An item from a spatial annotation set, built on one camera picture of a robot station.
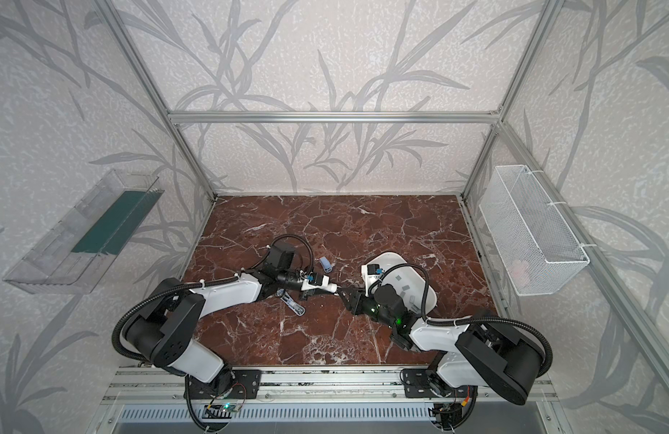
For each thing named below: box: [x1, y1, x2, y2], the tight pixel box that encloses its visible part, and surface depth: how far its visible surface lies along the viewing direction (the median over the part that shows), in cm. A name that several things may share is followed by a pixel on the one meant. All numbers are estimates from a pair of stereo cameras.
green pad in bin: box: [71, 189, 165, 255], surface depth 68 cm
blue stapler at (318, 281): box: [301, 273, 339, 293], surface depth 72 cm
